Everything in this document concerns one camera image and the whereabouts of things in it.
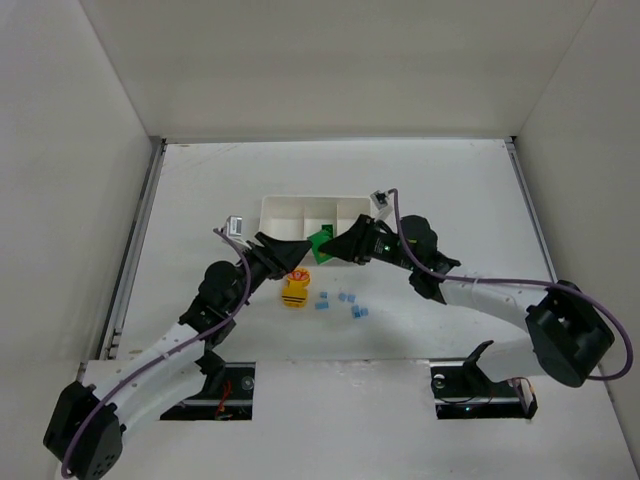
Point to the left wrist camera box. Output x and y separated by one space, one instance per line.
234 226

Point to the small green lego brick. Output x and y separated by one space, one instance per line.
328 228

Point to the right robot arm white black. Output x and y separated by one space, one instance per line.
565 338

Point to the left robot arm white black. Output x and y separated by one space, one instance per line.
90 424

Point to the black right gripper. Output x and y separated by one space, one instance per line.
365 240

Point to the yellow bee lego figure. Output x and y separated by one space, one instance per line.
295 293

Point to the left aluminium rail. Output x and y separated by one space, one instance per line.
112 325

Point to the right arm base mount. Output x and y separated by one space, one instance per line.
462 391

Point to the right aluminium rail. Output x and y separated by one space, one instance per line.
510 143

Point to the white divided plastic container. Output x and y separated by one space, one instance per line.
296 217

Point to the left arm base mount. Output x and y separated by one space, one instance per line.
226 395

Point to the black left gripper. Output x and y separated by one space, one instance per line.
266 256

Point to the aluminium rail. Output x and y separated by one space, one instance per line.
510 143
112 325

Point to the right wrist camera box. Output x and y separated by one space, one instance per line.
382 204

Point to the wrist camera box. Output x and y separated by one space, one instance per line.
234 226
382 204

